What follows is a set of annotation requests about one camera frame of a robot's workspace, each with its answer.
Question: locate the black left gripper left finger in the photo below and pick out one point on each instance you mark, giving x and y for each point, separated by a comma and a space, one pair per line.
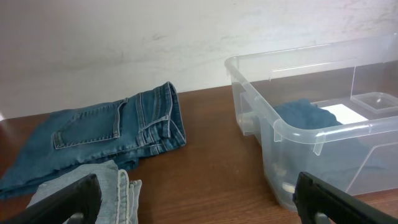
78, 202

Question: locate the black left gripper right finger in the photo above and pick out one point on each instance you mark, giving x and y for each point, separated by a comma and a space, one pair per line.
319, 202

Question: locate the blue denim garment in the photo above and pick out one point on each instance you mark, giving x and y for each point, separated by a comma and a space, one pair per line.
304, 115

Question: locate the white label in container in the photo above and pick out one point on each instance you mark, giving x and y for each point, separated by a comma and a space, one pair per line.
345, 115

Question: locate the clear plastic storage container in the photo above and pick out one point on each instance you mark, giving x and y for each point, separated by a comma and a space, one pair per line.
361, 74

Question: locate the light grey folded jeans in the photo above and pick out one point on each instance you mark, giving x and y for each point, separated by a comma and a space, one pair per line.
120, 195

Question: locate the dark blue folded jeans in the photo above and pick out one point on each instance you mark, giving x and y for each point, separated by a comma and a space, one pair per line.
124, 131

